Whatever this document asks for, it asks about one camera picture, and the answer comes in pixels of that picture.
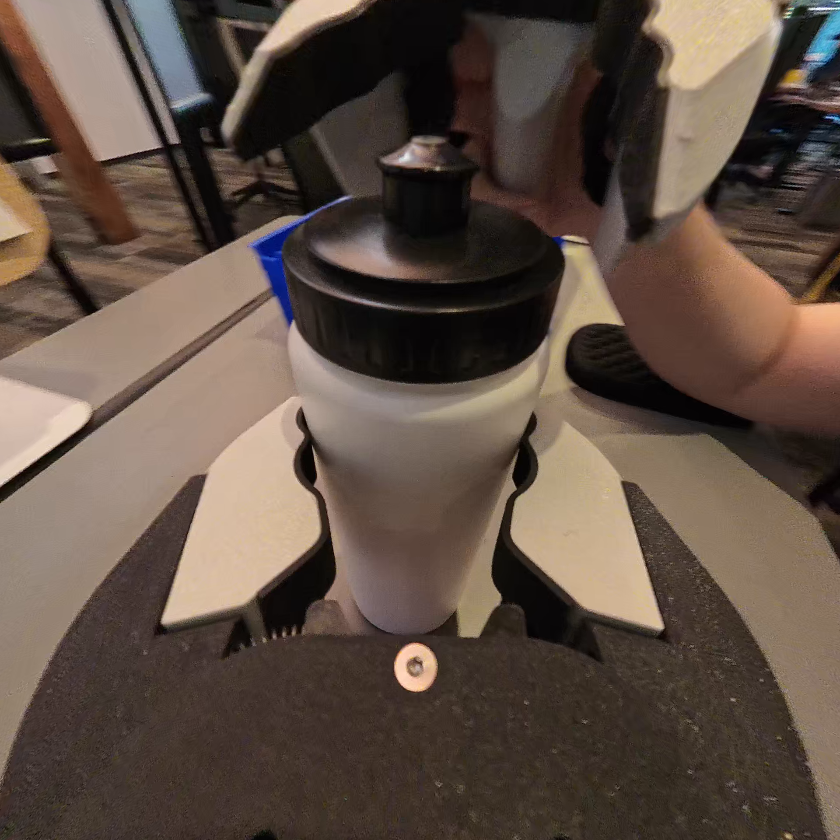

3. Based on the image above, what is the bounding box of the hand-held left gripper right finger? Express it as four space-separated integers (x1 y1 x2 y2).
490 399 665 637

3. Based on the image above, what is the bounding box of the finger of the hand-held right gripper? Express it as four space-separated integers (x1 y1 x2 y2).
220 0 463 163
584 0 785 277

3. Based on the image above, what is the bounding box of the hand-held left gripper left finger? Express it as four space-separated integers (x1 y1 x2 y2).
161 396 340 634

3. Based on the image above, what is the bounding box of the white plastic bottle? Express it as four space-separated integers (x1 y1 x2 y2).
287 322 552 635

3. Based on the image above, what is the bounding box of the blue plastic storage bin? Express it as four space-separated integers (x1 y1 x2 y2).
248 196 592 327

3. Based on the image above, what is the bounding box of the black bottle lid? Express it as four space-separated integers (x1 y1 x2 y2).
282 135 567 385

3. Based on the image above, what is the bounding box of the person's right forearm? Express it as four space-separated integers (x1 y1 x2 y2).
610 249 840 434

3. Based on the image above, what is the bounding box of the black mesh office chair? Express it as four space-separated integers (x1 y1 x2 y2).
230 112 342 211

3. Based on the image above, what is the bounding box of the wooden table leg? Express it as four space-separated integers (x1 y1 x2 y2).
0 0 140 245

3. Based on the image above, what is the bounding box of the instruction sheet on stand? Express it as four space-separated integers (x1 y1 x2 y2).
0 161 93 488

